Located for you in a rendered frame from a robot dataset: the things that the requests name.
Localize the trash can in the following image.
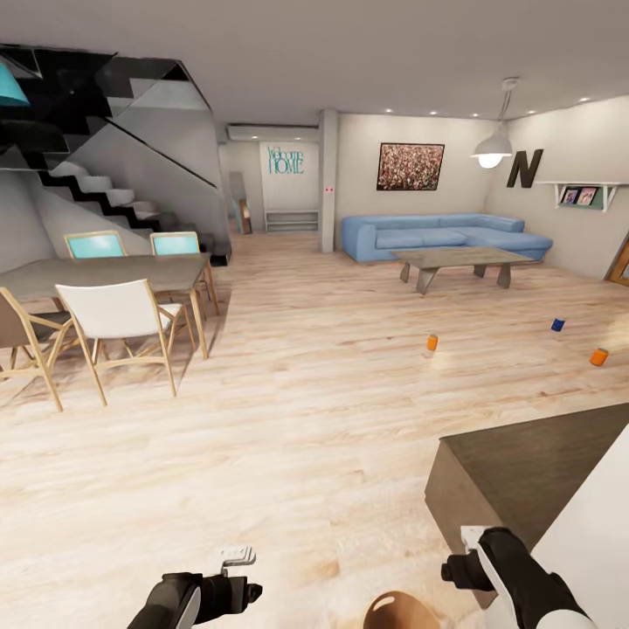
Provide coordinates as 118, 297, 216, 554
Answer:
361, 590, 443, 629

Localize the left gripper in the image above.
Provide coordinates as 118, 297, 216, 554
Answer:
205, 576, 263, 622

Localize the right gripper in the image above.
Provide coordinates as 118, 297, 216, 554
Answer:
441, 550, 496, 591

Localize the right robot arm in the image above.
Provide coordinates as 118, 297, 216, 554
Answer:
441, 526, 600, 629

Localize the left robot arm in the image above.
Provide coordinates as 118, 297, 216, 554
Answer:
128, 545, 263, 629

